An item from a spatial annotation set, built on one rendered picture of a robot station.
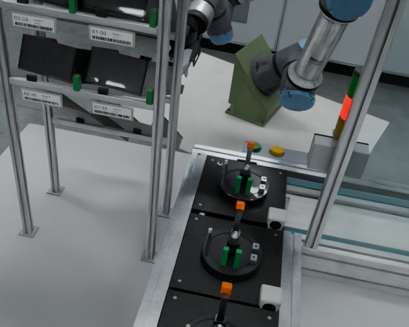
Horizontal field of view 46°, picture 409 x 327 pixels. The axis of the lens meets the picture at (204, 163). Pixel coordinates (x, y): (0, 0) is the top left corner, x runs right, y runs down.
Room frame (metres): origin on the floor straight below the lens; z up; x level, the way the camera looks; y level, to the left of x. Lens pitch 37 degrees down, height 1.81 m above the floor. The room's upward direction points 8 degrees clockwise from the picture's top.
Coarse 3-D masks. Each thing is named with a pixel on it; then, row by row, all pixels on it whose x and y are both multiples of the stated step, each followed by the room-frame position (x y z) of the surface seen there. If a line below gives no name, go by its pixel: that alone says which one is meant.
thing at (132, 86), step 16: (96, 48) 0.93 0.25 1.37; (96, 64) 0.91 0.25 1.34; (112, 64) 0.90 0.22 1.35; (128, 64) 0.90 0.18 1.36; (144, 64) 0.89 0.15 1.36; (96, 80) 0.89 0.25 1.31; (112, 80) 0.89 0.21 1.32; (128, 80) 0.88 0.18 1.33; (144, 80) 0.88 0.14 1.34; (144, 96) 0.88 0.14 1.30
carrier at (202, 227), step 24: (192, 216) 0.89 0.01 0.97; (192, 240) 0.81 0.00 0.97; (216, 240) 0.80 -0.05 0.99; (240, 240) 0.77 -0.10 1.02; (264, 240) 0.84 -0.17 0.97; (192, 264) 0.73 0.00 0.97; (216, 264) 0.73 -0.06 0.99; (240, 264) 0.73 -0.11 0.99; (264, 264) 0.76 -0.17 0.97; (168, 288) 0.66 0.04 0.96; (192, 288) 0.67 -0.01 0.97; (216, 288) 0.67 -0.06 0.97; (240, 288) 0.68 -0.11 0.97; (264, 288) 0.68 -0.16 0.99
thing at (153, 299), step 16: (192, 160) 1.13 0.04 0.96; (192, 176) 1.07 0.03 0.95; (192, 192) 0.99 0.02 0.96; (176, 208) 0.92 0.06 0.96; (176, 224) 0.87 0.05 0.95; (176, 240) 0.81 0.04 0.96; (288, 240) 0.86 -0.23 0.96; (160, 256) 0.75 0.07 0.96; (176, 256) 0.76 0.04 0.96; (288, 256) 0.81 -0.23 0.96; (160, 272) 0.71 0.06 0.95; (288, 272) 0.76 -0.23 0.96; (160, 288) 0.66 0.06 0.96; (288, 288) 0.71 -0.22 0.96; (144, 304) 0.62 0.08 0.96; (160, 304) 0.62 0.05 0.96; (288, 304) 0.67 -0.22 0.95; (144, 320) 0.58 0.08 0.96; (288, 320) 0.63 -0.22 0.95
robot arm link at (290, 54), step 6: (300, 42) 1.58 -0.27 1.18; (288, 48) 1.59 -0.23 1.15; (294, 48) 1.57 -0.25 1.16; (300, 48) 1.56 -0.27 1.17; (276, 54) 1.61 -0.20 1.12; (282, 54) 1.58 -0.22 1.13; (288, 54) 1.56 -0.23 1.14; (294, 54) 1.54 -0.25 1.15; (276, 60) 1.58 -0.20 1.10; (282, 60) 1.57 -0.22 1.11; (288, 60) 1.53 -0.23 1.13; (294, 60) 1.52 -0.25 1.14; (282, 66) 1.55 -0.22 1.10
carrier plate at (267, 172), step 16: (208, 160) 1.13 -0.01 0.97; (224, 160) 1.14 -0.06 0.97; (208, 176) 1.05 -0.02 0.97; (272, 176) 1.09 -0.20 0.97; (208, 192) 0.99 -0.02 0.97; (272, 192) 1.03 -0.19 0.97; (192, 208) 0.92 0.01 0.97; (208, 208) 0.92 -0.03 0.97; (224, 208) 0.93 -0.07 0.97; (256, 208) 0.95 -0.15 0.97; (256, 224) 0.90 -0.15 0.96
